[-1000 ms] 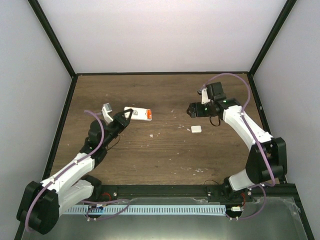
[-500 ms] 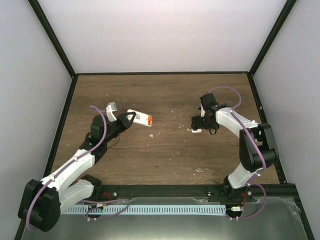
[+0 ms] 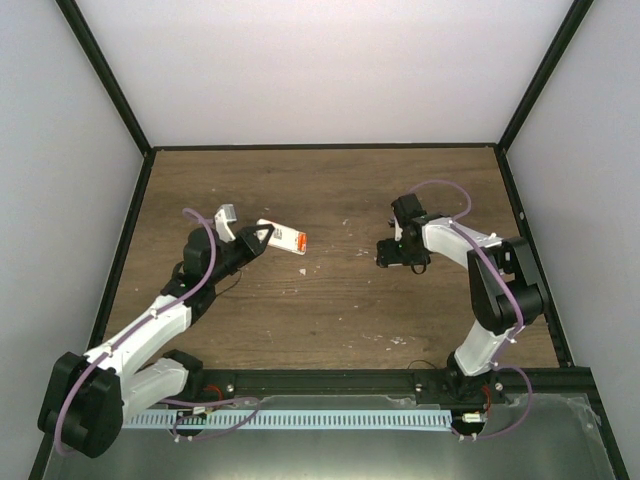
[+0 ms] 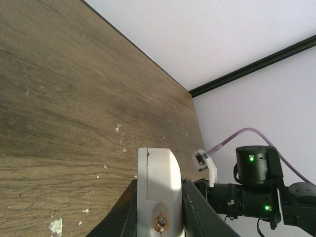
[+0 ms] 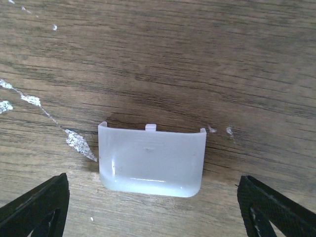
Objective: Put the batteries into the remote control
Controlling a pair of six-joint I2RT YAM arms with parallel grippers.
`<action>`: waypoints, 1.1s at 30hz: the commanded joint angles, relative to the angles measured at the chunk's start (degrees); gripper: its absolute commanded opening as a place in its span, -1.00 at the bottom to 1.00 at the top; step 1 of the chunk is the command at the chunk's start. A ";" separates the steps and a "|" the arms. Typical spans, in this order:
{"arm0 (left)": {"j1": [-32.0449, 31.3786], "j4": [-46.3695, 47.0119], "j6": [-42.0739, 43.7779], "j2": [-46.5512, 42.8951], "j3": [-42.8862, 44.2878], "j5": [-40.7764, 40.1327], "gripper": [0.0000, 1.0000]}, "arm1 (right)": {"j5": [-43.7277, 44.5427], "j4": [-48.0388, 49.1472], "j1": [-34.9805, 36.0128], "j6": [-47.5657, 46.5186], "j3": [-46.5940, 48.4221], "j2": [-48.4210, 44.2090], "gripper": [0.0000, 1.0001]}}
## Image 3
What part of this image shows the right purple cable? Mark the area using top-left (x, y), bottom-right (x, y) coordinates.
top-left (407, 179), bottom-right (534, 442)

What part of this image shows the purple cable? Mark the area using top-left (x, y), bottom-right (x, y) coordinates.
top-left (407, 179), bottom-right (534, 442)
top-left (55, 207), bottom-right (261, 456)

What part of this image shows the white remote control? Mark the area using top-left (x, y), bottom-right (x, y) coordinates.
top-left (256, 219), bottom-right (307, 255)

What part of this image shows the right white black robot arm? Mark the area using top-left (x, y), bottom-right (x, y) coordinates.
top-left (376, 193), bottom-right (549, 403)

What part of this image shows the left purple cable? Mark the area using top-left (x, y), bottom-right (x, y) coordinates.
top-left (55, 207), bottom-right (261, 456)

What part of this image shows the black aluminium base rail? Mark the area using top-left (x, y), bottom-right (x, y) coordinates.
top-left (64, 367), bottom-right (594, 406)

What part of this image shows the metal front plate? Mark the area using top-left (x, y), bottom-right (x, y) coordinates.
top-left (45, 394), bottom-right (614, 479)

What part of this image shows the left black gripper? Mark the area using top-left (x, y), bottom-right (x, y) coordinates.
top-left (208, 225), bottom-right (275, 286)

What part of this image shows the light blue slotted cable duct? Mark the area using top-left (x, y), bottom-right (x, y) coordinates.
top-left (124, 409), bottom-right (452, 431)

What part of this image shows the black enclosure frame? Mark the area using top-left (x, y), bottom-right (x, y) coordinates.
top-left (57, 1), bottom-right (629, 479)

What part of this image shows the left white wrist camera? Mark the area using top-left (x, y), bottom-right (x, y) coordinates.
top-left (213, 204), bottom-right (237, 243)

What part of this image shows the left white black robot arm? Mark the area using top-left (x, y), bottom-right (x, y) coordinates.
top-left (37, 224), bottom-right (275, 458)

